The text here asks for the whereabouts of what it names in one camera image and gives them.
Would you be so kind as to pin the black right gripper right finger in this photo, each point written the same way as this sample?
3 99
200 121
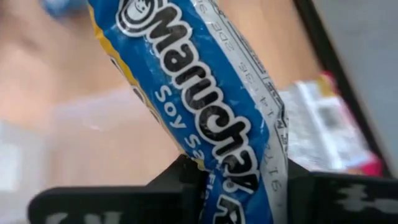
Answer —
342 202

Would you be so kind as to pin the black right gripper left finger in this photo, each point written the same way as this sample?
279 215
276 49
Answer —
124 205

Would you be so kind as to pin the blue Maruchan soy sauce packet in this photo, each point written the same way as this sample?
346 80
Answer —
62 6
186 93

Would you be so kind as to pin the red Maruchan beef packet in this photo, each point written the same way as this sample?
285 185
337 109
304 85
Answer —
323 130

